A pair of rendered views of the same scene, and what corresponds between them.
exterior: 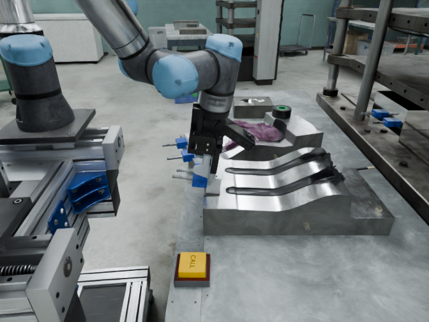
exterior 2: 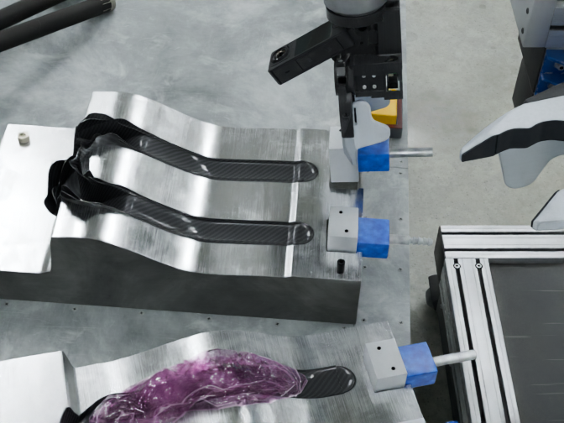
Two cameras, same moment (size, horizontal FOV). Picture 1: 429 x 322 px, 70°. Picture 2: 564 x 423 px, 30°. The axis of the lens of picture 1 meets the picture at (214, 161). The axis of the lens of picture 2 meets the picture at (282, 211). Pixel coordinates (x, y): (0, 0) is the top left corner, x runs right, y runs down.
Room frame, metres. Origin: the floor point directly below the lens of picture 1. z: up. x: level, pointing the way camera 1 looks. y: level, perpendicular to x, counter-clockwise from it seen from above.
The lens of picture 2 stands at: (1.68, -0.04, 1.89)
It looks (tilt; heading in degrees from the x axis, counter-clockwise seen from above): 48 degrees down; 182
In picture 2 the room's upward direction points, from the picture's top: 2 degrees clockwise
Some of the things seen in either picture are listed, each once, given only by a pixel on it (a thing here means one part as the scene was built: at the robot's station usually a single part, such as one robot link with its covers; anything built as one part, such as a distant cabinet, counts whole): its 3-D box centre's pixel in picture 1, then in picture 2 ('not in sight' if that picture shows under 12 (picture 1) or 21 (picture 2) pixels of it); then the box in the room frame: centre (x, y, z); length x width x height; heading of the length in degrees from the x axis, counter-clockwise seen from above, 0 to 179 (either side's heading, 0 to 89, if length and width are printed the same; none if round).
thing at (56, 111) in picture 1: (42, 105); not in sight; (0.84, 0.49, 1.09); 0.15 x 0.15 x 0.10
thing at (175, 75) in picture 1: (180, 73); not in sight; (0.60, 0.07, 1.24); 0.11 x 0.11 x 0.08; 48
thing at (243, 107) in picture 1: (252, 107); not in sight; (1.56, -0.20, 0.84); 0.20 x 0.15 x 0.07; 90
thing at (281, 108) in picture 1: (281, 111); not in sight; (1.23, -0.28, 0.93); 0.08 x 0.08 x 0.04
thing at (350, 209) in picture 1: (288, 187); (171, 200); (0.75, -0.22, 0.87); 0.50 x 0.26 x 0.14; 90
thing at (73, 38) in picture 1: (61, 38); not in sight; (6.98, 3.26, 0.47); 1.52 x 0.77 x 0.94; 99
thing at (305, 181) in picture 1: (285, 171); (180, 180); (0.76, -0.20, 0.92); 0.35 x 0.16 x 0.09; 90
